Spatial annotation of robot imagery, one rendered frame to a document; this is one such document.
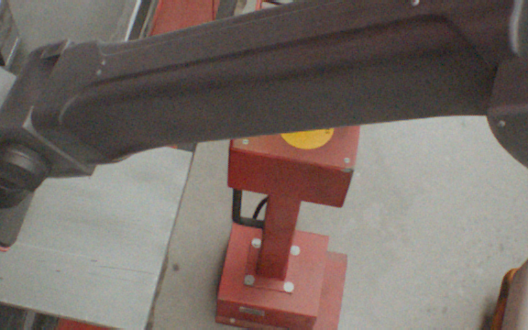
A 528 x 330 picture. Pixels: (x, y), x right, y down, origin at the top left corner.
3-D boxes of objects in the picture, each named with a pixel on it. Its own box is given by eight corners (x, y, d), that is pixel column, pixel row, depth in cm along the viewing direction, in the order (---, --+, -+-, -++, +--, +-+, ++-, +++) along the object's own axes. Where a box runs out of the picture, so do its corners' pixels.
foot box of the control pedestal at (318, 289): (335, 345, 176) (343, 329, 166) (214, 323, 177) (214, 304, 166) (347, 255, 185) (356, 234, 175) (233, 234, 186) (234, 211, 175)
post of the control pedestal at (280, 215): (283, 281, 169) (312, 155, 121) (256, 276, 169) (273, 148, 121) (288, 256, 172) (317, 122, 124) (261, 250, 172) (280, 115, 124)
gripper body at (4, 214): (-71, 222, 67) (-53, 197, 61) (-24, 112, 72) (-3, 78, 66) (8, 251, 70) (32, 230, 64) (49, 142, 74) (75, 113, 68)
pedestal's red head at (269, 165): (342, 209, 118) (362, 148, 102) (226, 188, 118) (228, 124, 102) (360, 86, 127) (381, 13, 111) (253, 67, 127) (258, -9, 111)
